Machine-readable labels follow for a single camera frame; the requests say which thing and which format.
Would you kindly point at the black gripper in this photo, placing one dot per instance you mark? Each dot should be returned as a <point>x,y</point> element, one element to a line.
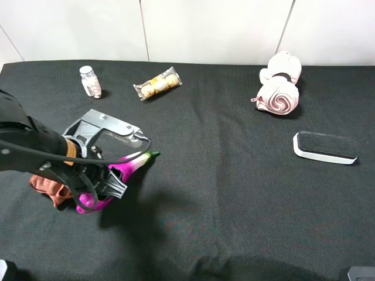
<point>82,176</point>

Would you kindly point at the purple toy eggplant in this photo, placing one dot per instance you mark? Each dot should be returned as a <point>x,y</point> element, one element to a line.
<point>124,171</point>

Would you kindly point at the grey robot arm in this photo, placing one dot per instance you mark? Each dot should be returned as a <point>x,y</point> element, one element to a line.
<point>71,159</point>

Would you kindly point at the orange crumpled cloth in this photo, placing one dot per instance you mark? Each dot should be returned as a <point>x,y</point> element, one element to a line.
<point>57,192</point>

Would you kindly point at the small pill bottle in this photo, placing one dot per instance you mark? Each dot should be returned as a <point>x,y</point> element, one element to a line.
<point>90,82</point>

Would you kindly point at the gold chocolates packet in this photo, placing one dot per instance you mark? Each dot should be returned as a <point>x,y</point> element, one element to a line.
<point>162,82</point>

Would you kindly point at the black table cloth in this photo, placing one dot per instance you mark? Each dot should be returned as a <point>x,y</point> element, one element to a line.
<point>227,199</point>

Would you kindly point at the pink rolled towel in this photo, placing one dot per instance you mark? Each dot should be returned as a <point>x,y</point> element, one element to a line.
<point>278,93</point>

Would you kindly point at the black white board eraser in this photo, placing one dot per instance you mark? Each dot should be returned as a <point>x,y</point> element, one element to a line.
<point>325,148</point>

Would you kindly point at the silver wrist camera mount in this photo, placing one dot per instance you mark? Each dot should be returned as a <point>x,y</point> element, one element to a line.
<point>88,128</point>

